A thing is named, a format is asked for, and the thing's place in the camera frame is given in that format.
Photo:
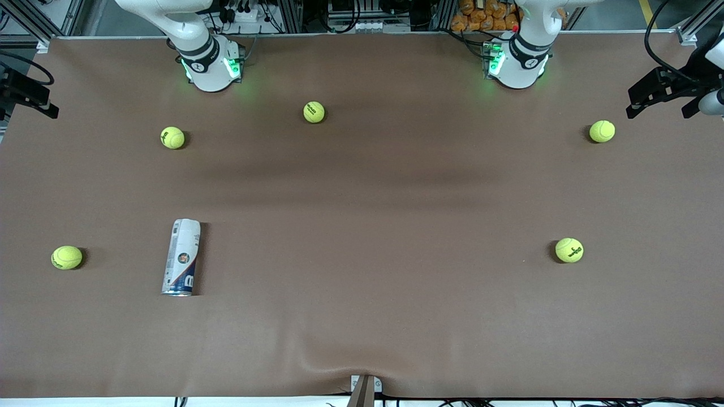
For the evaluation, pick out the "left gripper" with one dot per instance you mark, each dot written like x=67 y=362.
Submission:
x=682 y=89

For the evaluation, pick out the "white blue tennis ball can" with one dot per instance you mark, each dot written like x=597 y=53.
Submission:
x=182 y=254

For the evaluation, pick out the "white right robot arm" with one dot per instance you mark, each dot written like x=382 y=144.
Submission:
x=206 y=62

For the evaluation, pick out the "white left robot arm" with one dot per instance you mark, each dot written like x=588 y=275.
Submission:
x=523 y=65

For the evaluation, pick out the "yellow tennis ball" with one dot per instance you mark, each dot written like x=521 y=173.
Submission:
x=67 y=257
x=602 y=131
x=172 y=137
x=314 y=112
x=569 y=250

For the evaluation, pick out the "bag of orange balls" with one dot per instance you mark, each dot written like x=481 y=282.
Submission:
x=481 y=17

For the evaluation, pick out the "white power strip with plugs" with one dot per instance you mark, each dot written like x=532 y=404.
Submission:
x=243 y=16

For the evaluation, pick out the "long white power strip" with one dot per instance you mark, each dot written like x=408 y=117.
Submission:
x=367 y=26

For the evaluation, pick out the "brown table cover mat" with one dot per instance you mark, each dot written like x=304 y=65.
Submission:
x=362 y=282

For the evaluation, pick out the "aluminium frame profile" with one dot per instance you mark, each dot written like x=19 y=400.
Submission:
x=698 y=25
x=31 y=25

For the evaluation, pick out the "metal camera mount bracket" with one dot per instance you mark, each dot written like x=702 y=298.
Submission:
x=365 y=390

